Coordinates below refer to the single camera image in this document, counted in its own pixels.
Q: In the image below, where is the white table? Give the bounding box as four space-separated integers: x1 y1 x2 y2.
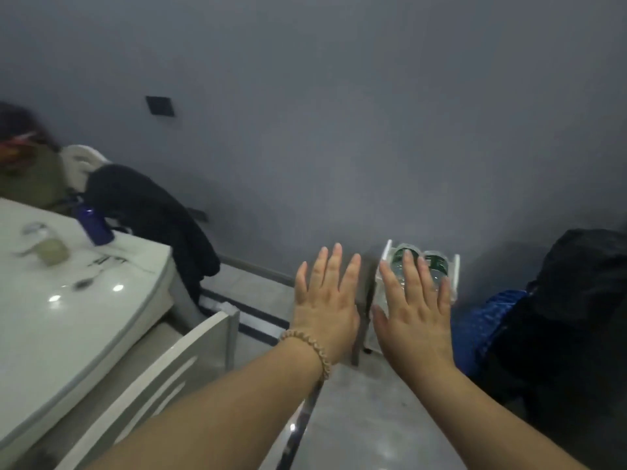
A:
0 198 176 454

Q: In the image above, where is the dark blue metal flask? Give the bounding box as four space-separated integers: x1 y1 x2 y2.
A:
73 200 116 246

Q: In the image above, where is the white chair with arc cutouts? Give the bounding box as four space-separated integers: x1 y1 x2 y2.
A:
61 144 114 184
54 307 241 470

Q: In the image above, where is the black wall switch plate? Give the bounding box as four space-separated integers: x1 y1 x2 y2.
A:
145 95 176 118

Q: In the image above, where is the person's left hand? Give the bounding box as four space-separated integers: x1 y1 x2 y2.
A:
289 243 363 368

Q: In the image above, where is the pile of colourful clothes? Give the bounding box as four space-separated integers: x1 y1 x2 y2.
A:
0 100 79 213

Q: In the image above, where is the person's right forearm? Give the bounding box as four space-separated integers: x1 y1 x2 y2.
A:
416 362 588 470

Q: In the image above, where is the grey stool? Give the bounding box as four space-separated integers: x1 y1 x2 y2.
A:
350 254 388 368

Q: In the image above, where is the blue perforated basket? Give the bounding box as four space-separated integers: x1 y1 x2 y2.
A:
453 288 530 380

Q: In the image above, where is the person's right hand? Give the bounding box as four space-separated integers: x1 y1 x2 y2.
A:
371 248 459 383

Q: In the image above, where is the glass jar with silver lid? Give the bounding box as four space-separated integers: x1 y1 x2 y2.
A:
19 221 72 268

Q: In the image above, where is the person's left forearm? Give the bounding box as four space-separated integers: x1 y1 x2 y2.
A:
88 337 329 470

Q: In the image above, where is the green label water bottle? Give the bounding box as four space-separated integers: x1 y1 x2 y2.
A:
390 243 422 289
421 249 451 289

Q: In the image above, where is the beige beaded bracelet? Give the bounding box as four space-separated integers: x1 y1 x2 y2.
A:
278 329 333 383

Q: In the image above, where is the white tiered storage cart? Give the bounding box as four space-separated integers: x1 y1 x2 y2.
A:
374 239 461 356

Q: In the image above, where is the black fabric bag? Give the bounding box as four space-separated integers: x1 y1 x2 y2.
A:
477 228 627 436

